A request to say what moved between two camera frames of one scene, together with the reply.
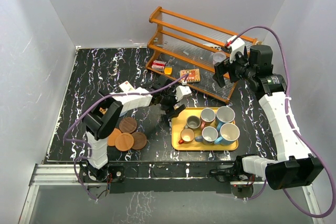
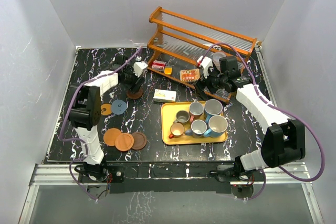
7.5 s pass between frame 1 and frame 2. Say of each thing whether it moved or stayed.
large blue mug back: moved
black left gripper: moved
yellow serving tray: moved
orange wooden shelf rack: stayed
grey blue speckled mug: moved
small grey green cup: moved
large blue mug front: moved
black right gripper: moved
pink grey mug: moved
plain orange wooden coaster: stayed
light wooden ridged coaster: stayed
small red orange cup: moved
